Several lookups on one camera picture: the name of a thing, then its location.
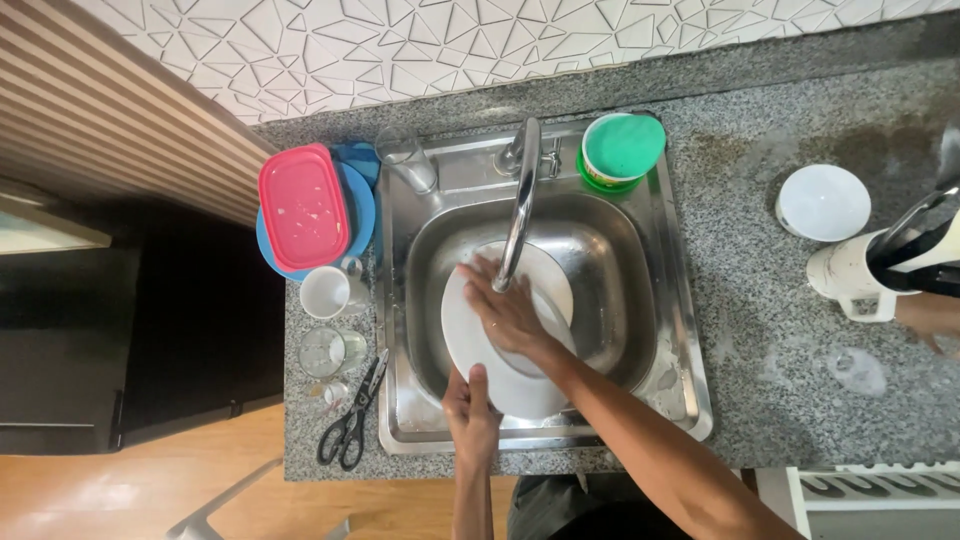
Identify person's left hand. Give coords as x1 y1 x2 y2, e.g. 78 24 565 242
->
441 363 503 468

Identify person's right hand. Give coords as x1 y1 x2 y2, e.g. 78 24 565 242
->
456 253 562 363

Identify large white plate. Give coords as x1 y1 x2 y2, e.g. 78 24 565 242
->
440 262 579 421

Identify chrome faucet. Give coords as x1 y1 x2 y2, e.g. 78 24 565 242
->
491 116 564 295

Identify stainless steel sink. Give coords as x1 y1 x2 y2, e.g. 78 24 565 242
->
375 118 714 456

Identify blue round plate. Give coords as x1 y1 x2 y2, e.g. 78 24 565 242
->
255 160 377 284

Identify tall clear drinking glass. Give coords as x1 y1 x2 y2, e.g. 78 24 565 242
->
375 123 441 197

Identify green dish soap tub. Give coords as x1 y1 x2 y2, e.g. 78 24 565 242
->
575 112 655 195

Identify white mug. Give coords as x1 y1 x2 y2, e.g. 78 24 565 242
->
300 256 373 322

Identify clear glass mug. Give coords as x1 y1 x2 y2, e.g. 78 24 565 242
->
298 325 369 380

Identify blue cloth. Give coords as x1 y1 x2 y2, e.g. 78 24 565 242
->
330 141 382 189

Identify small clear glass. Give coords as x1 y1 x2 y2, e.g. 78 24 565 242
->
307 378 353 414

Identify black kitchen scissors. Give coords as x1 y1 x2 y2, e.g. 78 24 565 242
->
315 348 391 473

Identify pink plastic container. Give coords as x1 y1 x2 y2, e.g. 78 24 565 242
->
257 143 352 274

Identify green round lid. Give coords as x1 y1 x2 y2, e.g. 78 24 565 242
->
592 114 668 182

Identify person's dark shorts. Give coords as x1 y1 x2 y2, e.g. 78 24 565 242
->
507 471 695 540

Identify black cabinet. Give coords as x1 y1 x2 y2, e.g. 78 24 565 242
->
0 196 287 457

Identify white bowl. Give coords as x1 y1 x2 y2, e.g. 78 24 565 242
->
774 163 873 243

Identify white utensil holder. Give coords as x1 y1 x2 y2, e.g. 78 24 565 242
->
806 213 960 324

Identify black kitchen utensils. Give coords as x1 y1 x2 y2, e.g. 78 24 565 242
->
866 123 960 295

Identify striped floor mat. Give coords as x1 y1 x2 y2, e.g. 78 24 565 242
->
795 465 960 516

